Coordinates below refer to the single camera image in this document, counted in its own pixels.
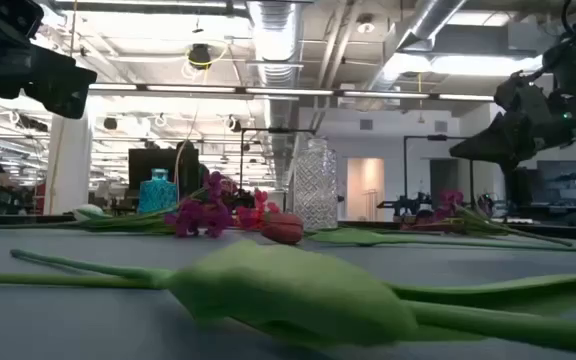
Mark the long white light bar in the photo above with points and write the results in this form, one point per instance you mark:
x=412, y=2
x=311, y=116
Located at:
x=193, y=89

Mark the square wall vent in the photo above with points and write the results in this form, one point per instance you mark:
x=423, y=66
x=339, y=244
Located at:
x=441, y=126
x=366, y=125

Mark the white pillar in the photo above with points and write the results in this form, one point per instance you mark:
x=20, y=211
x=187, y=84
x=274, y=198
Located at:
x=70, y=165

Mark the slanted silver ventilation duct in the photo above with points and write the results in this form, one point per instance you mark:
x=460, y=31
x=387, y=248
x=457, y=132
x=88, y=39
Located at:
x=418, y=30

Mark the dark desk monitor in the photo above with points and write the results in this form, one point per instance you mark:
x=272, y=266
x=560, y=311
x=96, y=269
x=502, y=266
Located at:
x=563, y=172

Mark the red tulip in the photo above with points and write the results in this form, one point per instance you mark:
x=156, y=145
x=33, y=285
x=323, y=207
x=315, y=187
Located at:
x=283, y=229

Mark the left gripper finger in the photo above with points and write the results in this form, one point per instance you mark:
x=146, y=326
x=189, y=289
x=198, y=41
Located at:
x=63, y=85

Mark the clear cut-glass vase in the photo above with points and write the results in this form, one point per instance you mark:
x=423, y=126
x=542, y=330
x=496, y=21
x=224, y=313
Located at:
x=315, y=190

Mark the purple flower spray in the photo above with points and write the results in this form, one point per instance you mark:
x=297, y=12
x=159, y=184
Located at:
x=450, y=200
x=203, y=215

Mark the dark grey door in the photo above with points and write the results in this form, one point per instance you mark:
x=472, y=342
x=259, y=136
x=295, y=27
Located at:
x=443, y=175

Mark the white tulip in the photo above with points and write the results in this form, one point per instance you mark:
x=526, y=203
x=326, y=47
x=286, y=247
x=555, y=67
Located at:
x=88, y=211

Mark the blue glass vase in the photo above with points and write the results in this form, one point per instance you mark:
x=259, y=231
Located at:
x=158, y=197

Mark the pale green tulip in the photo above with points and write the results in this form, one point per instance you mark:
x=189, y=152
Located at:
x=293, y=295

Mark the background robot arms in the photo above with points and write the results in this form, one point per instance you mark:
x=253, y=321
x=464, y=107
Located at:
x=408, y=205

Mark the black panel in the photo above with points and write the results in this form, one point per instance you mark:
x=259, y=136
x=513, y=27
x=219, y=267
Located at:
x=520, y=190

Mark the black metal frame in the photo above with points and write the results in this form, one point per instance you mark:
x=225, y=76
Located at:
x=438, y=137

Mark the small black ceiling dome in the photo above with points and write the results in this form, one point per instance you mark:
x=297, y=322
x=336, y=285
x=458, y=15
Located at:
x=110, y=123

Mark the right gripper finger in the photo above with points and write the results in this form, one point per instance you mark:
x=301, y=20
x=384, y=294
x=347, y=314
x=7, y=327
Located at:
x=498, y=142

